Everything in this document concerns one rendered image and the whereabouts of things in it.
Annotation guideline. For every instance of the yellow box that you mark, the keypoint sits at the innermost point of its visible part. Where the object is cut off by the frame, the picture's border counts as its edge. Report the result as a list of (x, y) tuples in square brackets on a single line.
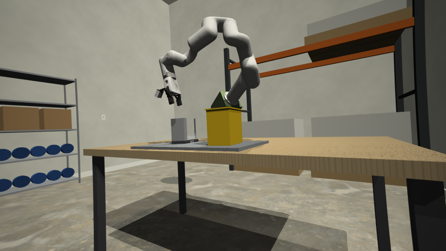
[(224, 127)]

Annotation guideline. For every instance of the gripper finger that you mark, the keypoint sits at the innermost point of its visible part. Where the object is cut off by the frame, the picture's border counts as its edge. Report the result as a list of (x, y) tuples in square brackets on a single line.
[(179, 102), (169, 95)]

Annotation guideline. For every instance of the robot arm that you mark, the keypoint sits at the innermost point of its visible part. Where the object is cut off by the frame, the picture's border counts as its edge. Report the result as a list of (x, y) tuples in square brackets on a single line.
[(249, 76)]

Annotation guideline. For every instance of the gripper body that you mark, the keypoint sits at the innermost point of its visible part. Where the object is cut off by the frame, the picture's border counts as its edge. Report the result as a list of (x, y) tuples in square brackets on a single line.
[(173, 85)]

